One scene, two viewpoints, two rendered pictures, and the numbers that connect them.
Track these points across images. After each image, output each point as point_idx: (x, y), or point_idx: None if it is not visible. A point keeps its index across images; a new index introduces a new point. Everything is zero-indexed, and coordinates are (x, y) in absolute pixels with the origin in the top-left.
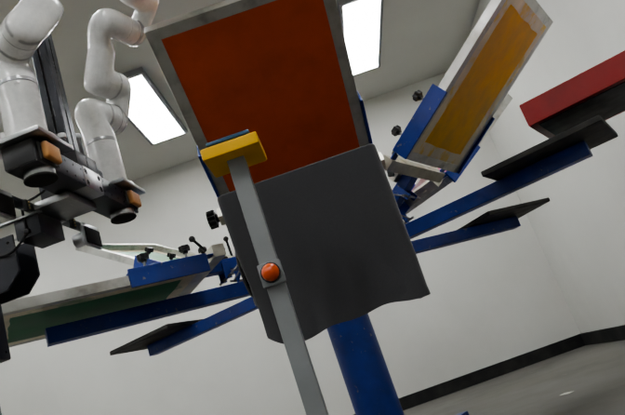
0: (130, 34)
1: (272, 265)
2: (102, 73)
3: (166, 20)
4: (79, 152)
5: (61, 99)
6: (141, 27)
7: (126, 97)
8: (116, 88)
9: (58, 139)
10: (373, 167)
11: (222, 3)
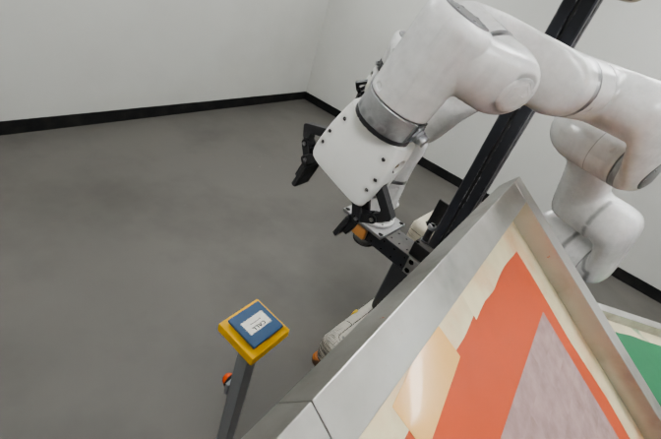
0: (584, 168)
1: (223, 377)
2: (557, 197)
3: (505, 188)
4: (421, 247)
5: (462, 198)
6: (615, 165)
7: (594, 249)
8: (574, 227)
9: (362, 224)
10: None
11: (459, 230)
